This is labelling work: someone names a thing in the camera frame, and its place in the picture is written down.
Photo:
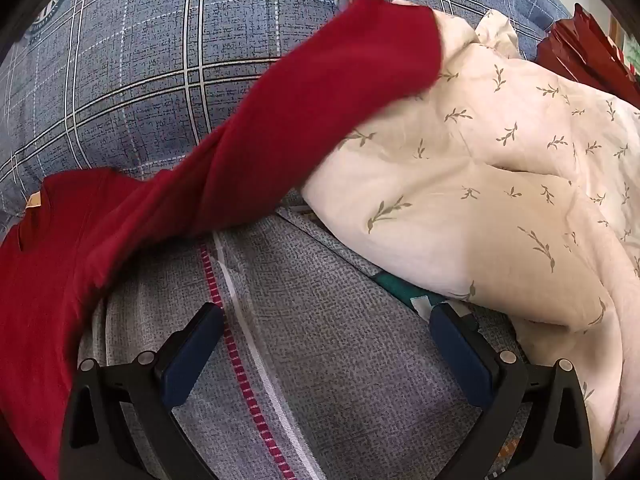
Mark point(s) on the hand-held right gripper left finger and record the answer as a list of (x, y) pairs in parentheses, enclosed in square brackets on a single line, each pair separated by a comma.
[(197, 347)]

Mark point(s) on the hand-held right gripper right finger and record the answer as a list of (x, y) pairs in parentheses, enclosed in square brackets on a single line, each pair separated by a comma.
[(460, 355)]

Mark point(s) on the red long-sleeved shirt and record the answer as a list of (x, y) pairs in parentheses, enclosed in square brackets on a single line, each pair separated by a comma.
[(225, 160)]

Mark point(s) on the grey patterned bed sheet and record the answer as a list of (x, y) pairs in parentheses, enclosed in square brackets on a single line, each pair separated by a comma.
[(325, 340)]

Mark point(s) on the cream leaf-print quilt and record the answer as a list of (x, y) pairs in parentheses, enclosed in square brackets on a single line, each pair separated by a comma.
[(475, 185)]

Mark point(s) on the blue plaid pillow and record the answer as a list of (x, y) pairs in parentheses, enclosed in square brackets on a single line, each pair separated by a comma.
[(150, 85)]

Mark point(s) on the dark red bag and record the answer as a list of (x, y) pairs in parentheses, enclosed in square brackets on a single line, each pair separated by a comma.
[(570, 45)]

